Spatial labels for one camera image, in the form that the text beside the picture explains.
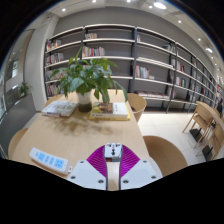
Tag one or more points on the round-backed wooden chair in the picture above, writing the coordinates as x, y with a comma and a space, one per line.
137, 105
165, 155

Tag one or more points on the small green background plant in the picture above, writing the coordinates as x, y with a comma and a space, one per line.
24, 89

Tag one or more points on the yellow green book stack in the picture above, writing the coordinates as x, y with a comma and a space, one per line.
110, 111

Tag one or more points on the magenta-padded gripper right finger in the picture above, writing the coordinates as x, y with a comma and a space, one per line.
136, 173

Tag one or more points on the green potted plant white pot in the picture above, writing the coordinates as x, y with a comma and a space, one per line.
85, 76

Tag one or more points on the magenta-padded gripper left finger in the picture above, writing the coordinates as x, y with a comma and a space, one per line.
86, 175

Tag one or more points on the ceiling lights group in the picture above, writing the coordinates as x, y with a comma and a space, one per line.
160, 5

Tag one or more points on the light wooden slatted chair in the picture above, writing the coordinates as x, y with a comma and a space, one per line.
200, 118

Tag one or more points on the dark-framed book shelf unit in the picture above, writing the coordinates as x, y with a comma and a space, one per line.
153, 50

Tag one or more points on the white grey book stack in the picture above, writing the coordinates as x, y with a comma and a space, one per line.
60, 108

